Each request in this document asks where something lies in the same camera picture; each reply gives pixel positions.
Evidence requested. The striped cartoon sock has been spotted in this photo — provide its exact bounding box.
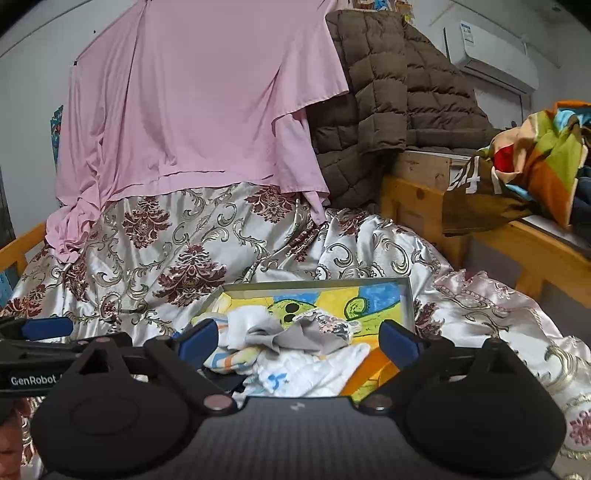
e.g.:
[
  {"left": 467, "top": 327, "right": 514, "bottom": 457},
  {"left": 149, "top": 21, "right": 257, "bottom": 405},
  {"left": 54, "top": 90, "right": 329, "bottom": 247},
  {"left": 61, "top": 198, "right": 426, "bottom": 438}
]
[{"left": 204, "top": 346, "right": 262, "bottom": 375}]

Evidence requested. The white blue patterned sock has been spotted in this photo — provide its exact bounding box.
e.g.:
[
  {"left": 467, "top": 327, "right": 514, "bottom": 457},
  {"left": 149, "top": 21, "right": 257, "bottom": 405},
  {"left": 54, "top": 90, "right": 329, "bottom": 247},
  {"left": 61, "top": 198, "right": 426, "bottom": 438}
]
[{"left": 253, "top": 343, "right": 370, "bottom": 398}]

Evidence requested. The white folded cloth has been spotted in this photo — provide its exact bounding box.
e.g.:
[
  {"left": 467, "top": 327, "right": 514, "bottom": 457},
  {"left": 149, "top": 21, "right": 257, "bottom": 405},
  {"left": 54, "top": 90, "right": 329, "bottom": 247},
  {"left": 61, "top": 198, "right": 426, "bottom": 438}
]
[{"left": 216, "top": 305, "right": 283, "bottom": 350}]

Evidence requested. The grey box with cartoon picture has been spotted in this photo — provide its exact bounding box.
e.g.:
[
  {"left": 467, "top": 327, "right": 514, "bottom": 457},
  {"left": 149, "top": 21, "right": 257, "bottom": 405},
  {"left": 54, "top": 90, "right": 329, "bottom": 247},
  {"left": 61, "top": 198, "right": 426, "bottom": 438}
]
[{"left": 193, "top": 278, "right": 415, "bottom": 402}]

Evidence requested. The floral satin bedspread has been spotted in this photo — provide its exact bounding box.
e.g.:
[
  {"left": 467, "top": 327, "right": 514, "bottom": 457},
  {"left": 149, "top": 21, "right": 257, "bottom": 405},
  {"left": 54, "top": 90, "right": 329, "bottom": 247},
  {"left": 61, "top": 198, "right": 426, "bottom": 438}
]
[{"left": 1, "top": 183, "right": 590, "bottom": 479}]

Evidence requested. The brown printed bag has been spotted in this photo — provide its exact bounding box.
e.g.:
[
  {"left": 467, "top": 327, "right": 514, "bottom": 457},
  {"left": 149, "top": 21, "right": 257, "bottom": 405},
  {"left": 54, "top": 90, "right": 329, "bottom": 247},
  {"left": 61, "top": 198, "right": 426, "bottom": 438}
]
[{"left": 442, "top": 155, "right": 534, "bottom": 236}]

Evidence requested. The colourful patchwork cloth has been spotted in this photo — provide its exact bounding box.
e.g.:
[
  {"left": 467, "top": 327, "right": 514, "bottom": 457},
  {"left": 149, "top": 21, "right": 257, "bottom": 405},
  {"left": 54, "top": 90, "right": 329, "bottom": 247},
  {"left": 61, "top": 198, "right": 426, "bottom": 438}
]
[{"left": 479, "top": 101, "right": 590, "bottom": 229}]

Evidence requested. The brown quilted jacket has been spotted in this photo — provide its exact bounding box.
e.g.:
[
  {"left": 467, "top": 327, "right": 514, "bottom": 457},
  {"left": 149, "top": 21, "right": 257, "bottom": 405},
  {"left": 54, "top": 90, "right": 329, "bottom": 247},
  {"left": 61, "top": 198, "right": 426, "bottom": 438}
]
[{"left": 307, "top": 10, "right": 498, "bottom": 209}]

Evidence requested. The pink hanging sheet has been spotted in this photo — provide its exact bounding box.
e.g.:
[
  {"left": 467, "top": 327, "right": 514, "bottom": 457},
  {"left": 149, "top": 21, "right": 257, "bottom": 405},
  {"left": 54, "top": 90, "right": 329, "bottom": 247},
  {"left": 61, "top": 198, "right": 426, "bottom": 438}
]
[{"left": 46, "top": 1, "right": 348, "bottom": 263}]

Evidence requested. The white air conditioner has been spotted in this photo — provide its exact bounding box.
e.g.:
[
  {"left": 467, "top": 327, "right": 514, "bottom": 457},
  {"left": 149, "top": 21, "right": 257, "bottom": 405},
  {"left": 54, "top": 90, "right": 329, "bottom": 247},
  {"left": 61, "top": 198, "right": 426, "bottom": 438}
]
[{"left": 444, "top": 21, "right": 539, "bottom": 95}]

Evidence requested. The wooden left bed rail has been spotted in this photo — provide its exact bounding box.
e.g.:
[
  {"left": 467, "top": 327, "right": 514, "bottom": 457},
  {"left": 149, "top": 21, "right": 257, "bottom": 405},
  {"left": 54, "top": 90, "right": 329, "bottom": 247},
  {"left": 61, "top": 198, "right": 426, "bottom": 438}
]
[{"left": 0, "top": 223, "right": 45, "bottom": 276}]

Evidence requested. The wooden bed frame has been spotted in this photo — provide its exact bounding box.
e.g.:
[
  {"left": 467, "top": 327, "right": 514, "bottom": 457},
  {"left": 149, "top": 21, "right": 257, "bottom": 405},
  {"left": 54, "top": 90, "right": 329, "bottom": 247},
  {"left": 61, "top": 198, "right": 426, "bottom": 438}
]
[{"left": 375, "top": 149, "right": 591, "bottom": 303}]

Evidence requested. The colourful left wall poster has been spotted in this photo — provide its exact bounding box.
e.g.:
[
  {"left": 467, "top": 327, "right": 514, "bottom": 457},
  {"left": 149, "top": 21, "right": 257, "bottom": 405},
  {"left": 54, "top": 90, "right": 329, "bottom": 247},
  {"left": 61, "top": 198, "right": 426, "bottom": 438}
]
[{"left": 50, "top": 105, "right": 64, "bottom": 164}]

